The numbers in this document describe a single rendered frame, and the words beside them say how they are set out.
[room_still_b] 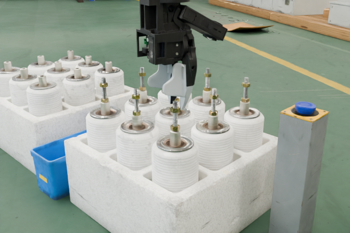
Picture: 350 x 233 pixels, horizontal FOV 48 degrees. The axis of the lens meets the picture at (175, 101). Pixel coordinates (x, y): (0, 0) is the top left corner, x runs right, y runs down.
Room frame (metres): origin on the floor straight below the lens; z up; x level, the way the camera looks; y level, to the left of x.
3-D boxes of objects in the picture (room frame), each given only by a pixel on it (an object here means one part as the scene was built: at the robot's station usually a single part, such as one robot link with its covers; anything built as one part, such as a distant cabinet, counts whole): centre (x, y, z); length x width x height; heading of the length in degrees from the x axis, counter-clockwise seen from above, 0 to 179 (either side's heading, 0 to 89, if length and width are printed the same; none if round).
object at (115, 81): (1.27, 0.22, 0.16); 0.10 x 0.10 x 0.18
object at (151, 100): (0.96, 0.08, 0.25); 0.08 x 0.08 x 0.01
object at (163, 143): (0.71, 0.00, 0.25); 0.08 x 0.08 x 0.01
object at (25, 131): (1.27, 0.39, 0.09); 0.39 x 0.39 x 0.18; 45
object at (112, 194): (0.88, 0.00, 0.09); 0.39 x 0.39 x 0.18; 45
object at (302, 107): (0.73, -0.26, 0.32); 0.04 x 0.04 x 0.02
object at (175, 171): (0.71, 0.00, 0.16); 0.10 x 0.10 x 0.18
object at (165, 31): (0.70, 0.02, 0.48); 0.09 x 0.08 x 0.12; 121
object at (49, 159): (1.02, 0.25, 0.06); 0.30 x 0.11 x 0.12; 136
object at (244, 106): (0.88, -0.17, 0.26); 0.02 x 0.02 x 0.03
